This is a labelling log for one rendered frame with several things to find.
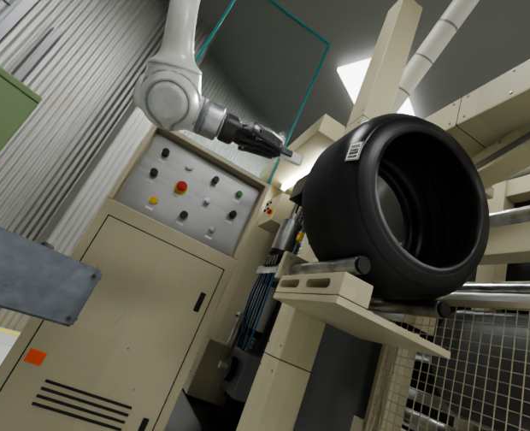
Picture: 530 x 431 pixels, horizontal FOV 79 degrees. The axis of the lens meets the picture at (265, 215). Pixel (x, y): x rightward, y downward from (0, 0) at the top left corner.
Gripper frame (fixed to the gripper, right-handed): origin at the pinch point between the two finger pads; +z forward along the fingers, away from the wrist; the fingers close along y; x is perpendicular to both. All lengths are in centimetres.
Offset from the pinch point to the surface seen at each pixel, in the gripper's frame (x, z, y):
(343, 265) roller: 25.2, 19.6, -4.7
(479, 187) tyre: -10, 57, -12
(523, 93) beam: -44, 64, -20
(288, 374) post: 57, 28, 27
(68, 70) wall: -125, -144, 238
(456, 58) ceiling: -231, 177, 104
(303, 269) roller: 25.3, 19.6, 16.3
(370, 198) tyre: 8.3, 19.3, -11.7
